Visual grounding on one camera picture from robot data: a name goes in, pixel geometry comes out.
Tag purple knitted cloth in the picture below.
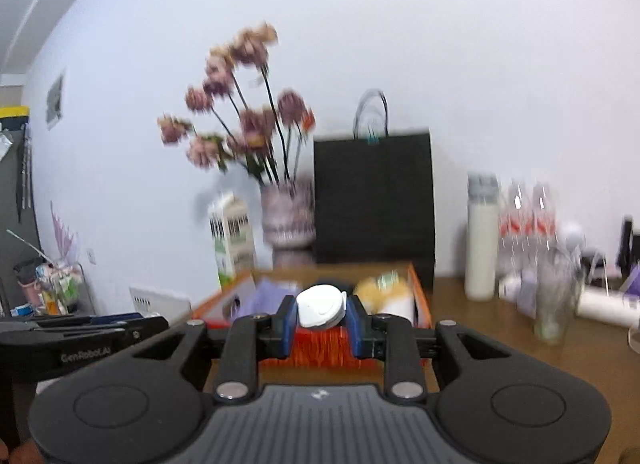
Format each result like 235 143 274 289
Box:
232 277 300 319

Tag white and tan plush toy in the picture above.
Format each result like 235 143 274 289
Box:
354 271 416 324

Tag white ribbed jar lid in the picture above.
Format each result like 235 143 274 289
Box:
296 284 347 329

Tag person's left hand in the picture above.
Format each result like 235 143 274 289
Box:
0 439 46 464

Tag red cardboard box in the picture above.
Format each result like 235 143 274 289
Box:
192 262 432 369

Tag white green milk carton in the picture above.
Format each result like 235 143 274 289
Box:
208 192 256 287

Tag purple marbled vase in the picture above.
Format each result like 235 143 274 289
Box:
260 179 316 249

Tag black paper bag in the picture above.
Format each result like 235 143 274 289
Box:
314 89 436 291

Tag white thermos bottle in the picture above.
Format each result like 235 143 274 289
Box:
464 173 500 301

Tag white patterned small box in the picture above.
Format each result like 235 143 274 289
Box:
498 270 538 317

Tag teal binder clip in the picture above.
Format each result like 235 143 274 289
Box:
367 129 380 144

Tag water bottle red label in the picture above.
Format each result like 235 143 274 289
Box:
498 180 532 275
532 182 556 255

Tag clear drinking glass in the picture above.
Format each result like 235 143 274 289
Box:
534 246 584 345

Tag dried pink flowers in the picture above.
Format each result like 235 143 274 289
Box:
157 23 316 187

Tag white power strip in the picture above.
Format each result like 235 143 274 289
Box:
576 286 639 327

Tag wire storage rack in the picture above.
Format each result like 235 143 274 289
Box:
13 257 96 315

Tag white wall heater panel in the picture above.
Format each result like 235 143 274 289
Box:
129 287 192 325

